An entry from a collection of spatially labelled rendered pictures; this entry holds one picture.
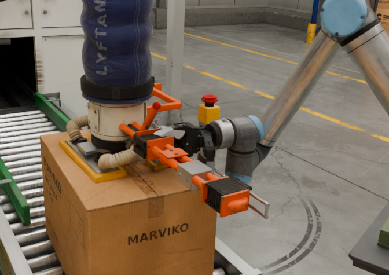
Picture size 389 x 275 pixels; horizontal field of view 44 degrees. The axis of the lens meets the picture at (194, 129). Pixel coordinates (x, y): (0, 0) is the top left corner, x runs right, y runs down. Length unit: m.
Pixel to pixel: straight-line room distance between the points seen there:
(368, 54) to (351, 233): 2.03
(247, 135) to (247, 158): 0.08
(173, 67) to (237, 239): 2.05
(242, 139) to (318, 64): 0.32
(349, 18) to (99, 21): 0.68
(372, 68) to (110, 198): 0.78
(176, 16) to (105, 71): 3.03
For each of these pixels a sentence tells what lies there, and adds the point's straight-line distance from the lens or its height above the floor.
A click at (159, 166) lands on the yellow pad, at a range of 1.51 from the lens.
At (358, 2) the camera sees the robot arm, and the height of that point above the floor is 1.49.
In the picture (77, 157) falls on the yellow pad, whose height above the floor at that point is 0.97.
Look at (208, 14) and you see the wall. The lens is 12.03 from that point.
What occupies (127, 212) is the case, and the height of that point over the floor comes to 0.92.
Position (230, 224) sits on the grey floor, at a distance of 3.11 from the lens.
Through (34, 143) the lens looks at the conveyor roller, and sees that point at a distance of 2.92.
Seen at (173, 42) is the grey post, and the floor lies 0.84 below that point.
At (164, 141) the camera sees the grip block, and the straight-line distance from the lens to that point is 1.34.
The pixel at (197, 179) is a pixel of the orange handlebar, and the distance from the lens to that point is 1.15.
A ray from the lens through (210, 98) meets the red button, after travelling 1.97.
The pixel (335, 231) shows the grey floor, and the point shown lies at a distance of 3.21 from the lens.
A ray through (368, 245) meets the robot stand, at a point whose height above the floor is 0.75.
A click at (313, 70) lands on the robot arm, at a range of 1.53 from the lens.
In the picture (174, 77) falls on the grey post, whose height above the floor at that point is 0.51.
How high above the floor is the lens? 1.58
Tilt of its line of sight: 20 degrees down
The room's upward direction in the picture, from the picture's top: 3 degrees clockwise
